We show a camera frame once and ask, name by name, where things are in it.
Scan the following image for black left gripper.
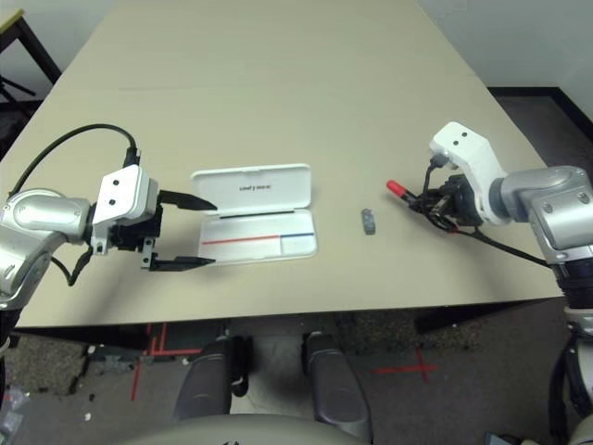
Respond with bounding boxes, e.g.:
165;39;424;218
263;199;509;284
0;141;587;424
108;188;219;273

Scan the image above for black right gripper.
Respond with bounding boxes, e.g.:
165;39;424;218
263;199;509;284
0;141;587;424
410;173;483;231

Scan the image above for white plastic pencil case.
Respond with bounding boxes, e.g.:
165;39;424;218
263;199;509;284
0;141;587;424
190;162;320;267

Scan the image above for red tape lines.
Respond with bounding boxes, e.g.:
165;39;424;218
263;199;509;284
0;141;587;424
131;323;205;402

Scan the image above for black baseboard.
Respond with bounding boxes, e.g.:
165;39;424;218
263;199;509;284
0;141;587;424
486;86;593;121

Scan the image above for grey left robot leg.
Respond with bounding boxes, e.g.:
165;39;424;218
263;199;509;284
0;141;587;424
173;334;251;421

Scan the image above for grey robot leg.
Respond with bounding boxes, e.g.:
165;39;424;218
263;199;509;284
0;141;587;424
173;334;251;421
300;331;374;441

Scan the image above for red tape cross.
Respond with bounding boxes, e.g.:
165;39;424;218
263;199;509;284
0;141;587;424
372;347;440;384

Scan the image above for grey robot torso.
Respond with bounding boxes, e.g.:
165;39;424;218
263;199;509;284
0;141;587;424
110;413;372;445

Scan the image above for grey right robot leg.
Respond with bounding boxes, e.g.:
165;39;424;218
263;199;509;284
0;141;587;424
300;331;374;441

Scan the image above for black tripod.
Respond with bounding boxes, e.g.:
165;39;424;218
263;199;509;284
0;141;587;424
0;76;36;106

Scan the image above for grey-blue box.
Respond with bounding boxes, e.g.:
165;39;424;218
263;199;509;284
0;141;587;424
484;430;520;445

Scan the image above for clear plastic bag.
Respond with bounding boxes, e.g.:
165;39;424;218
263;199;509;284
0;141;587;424
0;387;24;437

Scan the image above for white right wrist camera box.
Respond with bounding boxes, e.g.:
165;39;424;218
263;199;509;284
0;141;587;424
428;121;511;227

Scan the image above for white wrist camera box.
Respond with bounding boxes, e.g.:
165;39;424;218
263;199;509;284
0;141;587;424
428;121;511;227
90;165;161;256

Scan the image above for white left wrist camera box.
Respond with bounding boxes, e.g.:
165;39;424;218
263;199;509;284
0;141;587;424
90;165;161;256

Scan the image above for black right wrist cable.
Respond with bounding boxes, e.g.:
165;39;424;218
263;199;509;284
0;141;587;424
422;157;562;270

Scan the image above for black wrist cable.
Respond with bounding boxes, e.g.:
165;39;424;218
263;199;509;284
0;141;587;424
422;157;562;270
7;122;142;287

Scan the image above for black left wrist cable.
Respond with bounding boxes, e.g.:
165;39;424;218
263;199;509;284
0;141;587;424
7;122;142;287

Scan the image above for side table with black frame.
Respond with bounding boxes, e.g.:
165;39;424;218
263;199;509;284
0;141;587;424
0;8;64;98

